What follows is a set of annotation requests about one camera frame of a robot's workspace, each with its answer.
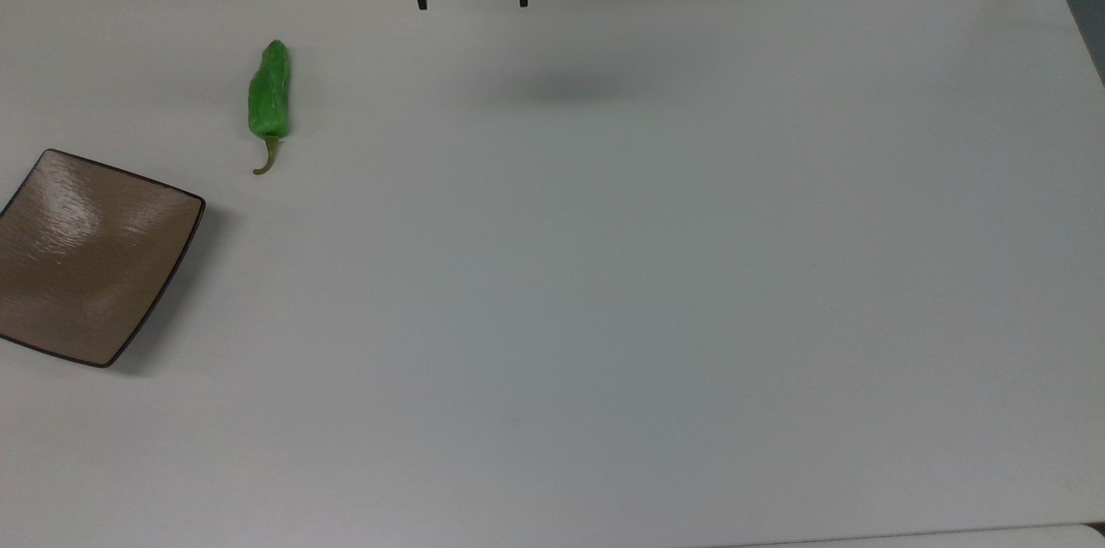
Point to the green chili pepper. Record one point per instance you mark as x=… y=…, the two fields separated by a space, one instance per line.
x=269 y=99

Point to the brown square ceramic plate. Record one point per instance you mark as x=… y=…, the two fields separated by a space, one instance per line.
x=86 y=255

